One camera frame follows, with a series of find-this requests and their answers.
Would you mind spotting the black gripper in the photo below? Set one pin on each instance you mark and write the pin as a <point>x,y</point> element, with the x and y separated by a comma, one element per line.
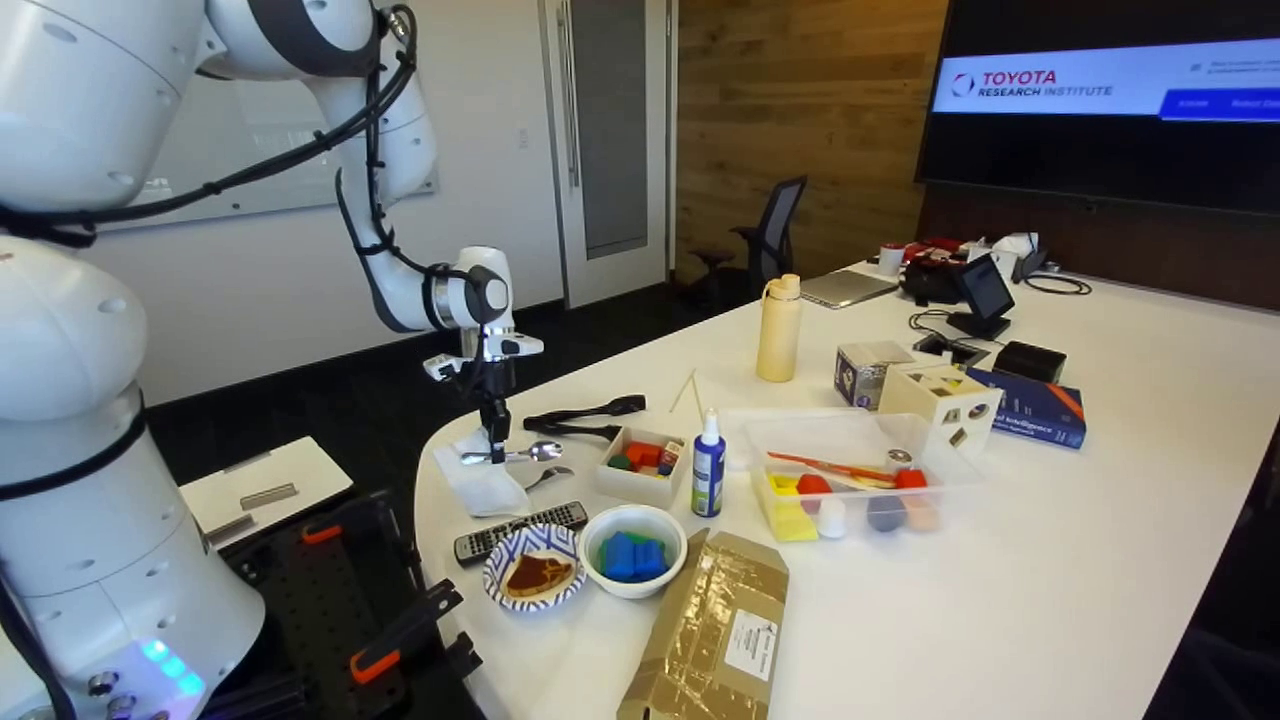
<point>488,380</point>

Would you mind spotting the white paper napkin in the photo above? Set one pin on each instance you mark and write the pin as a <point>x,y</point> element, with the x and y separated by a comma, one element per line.
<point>478,485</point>

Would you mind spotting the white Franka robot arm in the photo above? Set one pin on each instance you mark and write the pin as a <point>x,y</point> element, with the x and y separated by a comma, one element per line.
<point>83,400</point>

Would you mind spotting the blue patterned bowl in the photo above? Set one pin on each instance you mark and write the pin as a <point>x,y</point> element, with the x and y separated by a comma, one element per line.
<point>536,575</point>

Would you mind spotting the small tray of coloured blocks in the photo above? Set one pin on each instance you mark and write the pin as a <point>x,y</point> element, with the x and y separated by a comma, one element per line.
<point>641,456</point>

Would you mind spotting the white bowl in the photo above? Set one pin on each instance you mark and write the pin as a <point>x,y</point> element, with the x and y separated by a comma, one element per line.
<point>633,555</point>

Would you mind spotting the silver metal fork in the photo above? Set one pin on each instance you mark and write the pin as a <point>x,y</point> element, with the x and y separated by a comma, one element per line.
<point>550,479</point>

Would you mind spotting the black marker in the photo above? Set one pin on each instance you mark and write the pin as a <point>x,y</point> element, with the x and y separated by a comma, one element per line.
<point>586,414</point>

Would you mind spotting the black remote control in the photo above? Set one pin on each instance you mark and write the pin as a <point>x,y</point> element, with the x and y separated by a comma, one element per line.
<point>513,531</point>

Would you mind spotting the blue toy block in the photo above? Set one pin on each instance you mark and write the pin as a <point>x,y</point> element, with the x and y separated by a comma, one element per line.
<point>637,558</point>

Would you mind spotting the thin wooden skewer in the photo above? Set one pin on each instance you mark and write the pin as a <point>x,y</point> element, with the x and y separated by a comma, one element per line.
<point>686,395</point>

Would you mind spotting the white bottle with blue label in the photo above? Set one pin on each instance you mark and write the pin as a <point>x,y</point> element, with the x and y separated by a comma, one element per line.
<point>711,470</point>

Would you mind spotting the black stand with orange clips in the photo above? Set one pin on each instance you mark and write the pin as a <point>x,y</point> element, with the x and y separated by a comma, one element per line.
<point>361,615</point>

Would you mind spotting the white flat board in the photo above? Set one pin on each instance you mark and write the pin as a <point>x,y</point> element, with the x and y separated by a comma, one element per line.
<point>265,489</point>

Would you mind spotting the gold foil bag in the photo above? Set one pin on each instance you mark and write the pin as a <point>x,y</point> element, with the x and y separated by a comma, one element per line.
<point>707,625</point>

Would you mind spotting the cream squeeze bottle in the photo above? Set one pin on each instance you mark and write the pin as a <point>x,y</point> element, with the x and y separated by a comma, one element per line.
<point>778,333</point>

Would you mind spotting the yellow toy block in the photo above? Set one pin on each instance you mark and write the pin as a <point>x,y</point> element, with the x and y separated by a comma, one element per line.
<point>786,511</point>

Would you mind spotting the white door with glass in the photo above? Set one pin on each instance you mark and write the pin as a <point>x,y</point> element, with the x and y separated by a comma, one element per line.
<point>605,145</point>

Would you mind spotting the red toy ball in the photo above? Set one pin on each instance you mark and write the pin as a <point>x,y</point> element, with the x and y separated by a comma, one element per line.
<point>813,485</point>
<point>910,479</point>

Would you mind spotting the orange toy stick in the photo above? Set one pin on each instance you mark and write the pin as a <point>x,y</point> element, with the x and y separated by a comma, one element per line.
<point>830,466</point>

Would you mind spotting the black office chair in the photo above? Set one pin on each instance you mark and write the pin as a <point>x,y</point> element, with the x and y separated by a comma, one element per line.
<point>770,243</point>

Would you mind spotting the small white bottle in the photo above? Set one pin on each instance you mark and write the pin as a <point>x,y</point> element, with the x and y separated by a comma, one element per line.
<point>834,519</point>

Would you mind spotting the clear plastic bin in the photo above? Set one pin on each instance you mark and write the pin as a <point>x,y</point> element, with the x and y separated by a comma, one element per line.
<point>853,466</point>

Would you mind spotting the grey cube box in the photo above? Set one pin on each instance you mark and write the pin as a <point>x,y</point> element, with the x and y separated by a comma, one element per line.
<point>866,375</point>

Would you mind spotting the grey laptop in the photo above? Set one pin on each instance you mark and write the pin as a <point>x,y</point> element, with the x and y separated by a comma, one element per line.
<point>845,285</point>

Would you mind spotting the white cup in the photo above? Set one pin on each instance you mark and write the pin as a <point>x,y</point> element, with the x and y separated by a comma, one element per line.
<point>888,263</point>

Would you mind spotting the black bag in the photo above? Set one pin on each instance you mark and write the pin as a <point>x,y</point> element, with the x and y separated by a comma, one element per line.
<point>932,277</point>

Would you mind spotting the black tablet on stand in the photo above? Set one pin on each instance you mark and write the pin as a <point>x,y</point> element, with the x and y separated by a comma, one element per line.
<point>987,297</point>

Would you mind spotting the blue cardboard box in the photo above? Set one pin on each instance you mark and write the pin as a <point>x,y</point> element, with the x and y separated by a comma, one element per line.
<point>1035,405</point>

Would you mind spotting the small black box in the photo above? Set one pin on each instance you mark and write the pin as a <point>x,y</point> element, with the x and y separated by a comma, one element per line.
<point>1031,363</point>

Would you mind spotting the white device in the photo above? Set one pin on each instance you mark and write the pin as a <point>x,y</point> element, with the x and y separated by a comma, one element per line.
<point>1017,253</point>

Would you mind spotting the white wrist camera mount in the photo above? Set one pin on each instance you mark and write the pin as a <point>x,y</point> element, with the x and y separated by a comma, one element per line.
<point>527,348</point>

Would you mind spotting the wall whiteboard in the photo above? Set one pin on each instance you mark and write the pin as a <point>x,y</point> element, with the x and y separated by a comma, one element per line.
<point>253,145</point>

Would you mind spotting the wall television screen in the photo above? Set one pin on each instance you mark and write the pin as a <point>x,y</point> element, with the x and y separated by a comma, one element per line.
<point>1106,81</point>

